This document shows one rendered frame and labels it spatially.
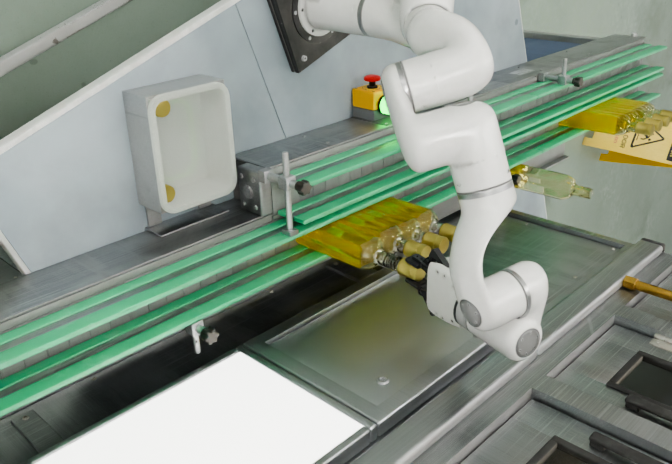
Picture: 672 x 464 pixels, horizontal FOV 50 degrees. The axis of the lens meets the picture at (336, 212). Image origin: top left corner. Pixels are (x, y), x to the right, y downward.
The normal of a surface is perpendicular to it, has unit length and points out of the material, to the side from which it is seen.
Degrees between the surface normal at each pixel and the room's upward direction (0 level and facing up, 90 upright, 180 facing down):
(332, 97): 0
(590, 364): 90
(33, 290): 90
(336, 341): 90
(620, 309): 90
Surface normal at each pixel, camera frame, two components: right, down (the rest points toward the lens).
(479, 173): -0.19, 0.22
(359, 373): -0.03, -0.92
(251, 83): 0.71, 0.25
